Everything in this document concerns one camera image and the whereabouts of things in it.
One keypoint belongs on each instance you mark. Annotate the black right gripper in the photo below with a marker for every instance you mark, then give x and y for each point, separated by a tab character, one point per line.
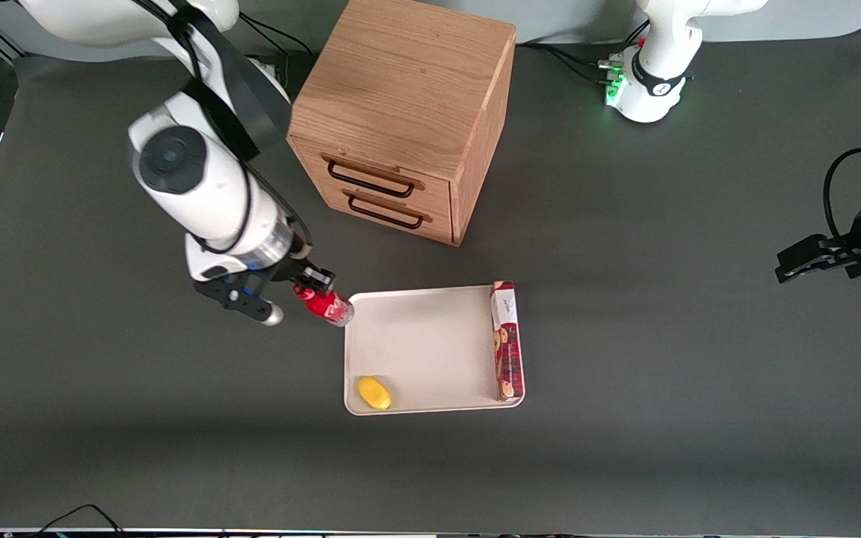
298	267

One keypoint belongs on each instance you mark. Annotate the red coke bottle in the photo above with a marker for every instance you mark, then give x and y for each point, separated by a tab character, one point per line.
326	305

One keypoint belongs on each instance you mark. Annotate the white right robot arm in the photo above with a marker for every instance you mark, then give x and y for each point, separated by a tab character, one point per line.
191	172

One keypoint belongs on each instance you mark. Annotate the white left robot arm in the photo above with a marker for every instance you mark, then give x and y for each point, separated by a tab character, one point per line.
655	75

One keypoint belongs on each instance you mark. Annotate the white plastic tray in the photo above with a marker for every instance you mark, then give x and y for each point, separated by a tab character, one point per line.
430	351

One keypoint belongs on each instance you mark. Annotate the yellow lemon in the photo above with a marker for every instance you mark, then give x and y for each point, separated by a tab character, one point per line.
374	393

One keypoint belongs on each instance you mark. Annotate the wooden two-drawer cabinet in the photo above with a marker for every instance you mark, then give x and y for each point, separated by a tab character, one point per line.
400	97

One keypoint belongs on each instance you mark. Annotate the red cookie box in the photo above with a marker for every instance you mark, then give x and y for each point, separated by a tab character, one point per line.
507	351

